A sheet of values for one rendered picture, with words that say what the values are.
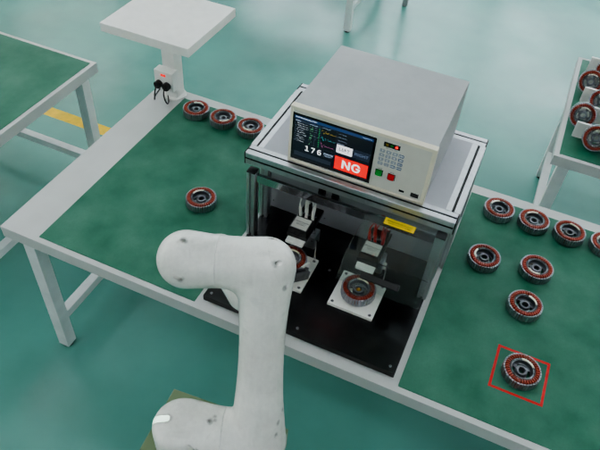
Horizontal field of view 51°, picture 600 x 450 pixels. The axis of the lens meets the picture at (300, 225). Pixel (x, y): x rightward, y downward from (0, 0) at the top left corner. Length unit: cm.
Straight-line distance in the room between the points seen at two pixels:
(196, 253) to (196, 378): 154
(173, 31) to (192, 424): 147
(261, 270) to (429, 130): 77
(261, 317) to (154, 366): 156
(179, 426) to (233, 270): 38
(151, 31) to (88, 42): 246
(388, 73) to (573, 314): 99
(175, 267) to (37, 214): 120
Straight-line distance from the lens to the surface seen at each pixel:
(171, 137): 265
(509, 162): 402
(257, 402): 138
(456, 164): 205
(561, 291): 231
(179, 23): 247
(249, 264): 125
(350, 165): 187
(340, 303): 201
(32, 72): 315
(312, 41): 484
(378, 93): 193
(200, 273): 127
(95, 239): 227
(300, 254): 205
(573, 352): 217
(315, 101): 186
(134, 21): 249
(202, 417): 145
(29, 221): 239
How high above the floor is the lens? 237
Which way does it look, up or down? 46 degrees down
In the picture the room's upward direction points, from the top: 5 degrees clockwise
